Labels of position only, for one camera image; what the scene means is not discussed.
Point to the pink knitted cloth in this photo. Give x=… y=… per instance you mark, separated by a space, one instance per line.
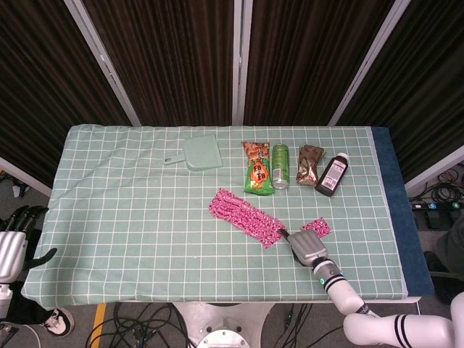
x=243 y=215

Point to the blue table cover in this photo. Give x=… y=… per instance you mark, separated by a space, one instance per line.
x=402 y=203

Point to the pale green plastic dustpan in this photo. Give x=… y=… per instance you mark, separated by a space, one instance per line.
x=201 y=152

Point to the white slanted partition post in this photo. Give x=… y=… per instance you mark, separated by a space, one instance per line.
x=368 y=61
x=103 y=61

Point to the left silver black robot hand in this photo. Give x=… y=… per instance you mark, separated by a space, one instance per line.
x=11 y=253

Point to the person leg black trousers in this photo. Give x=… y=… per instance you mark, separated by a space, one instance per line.
x=29 y=308

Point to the white black sneaker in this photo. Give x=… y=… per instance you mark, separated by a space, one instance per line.
x=58 y=322

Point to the brown snack packet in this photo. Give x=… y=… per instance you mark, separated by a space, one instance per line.
x=308 y=165

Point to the white upright partition post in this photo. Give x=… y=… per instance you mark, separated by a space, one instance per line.
x=241 y=61

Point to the dark brown medicine bottle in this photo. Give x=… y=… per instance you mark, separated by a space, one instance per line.
x=331 y=175

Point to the person leg grey trousers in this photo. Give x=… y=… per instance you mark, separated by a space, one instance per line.
x=453 y=239

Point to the white partition rail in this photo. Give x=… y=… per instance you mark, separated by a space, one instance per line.
x=435 y=168
x=25 y=175

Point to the green orange snack bag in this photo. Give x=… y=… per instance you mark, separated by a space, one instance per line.
x=258 y=170

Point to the green white checked tablecloth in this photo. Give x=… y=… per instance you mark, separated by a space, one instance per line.
x=145 y=224

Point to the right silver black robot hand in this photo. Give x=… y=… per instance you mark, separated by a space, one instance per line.
x=308 y=248

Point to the green drink can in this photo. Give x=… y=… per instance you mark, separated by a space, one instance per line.
x=280 y=166

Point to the black device with stickers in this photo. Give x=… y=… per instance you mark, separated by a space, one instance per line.
x=440 y=206

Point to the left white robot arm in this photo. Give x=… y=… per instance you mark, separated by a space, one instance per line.
x=4 y=297

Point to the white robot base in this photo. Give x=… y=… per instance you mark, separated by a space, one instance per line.
x=217 y=322

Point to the yellow floor tape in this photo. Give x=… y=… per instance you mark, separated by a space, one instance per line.
x=97 y=322

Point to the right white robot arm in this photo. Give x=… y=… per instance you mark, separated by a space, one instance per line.
x=337 y=286

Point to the dark ribbed partition panel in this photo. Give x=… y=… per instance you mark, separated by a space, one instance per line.
x=308 y=61
x=170 y=61
x=424 y=98
x=43 y=90

